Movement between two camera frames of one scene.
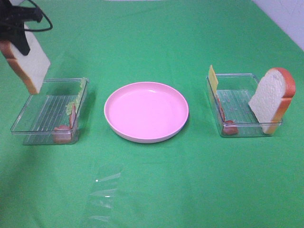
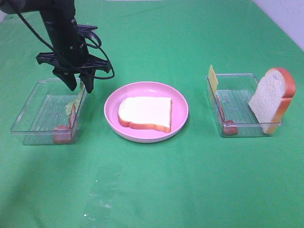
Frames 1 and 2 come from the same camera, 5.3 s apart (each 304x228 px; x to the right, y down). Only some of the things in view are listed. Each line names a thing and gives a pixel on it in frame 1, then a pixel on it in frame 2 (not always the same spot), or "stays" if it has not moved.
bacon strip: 229,128 stays
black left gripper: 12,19 -> 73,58
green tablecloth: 195,178 stays
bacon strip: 62,134 stays
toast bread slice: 33,67 -> 146,112
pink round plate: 146,112 stays
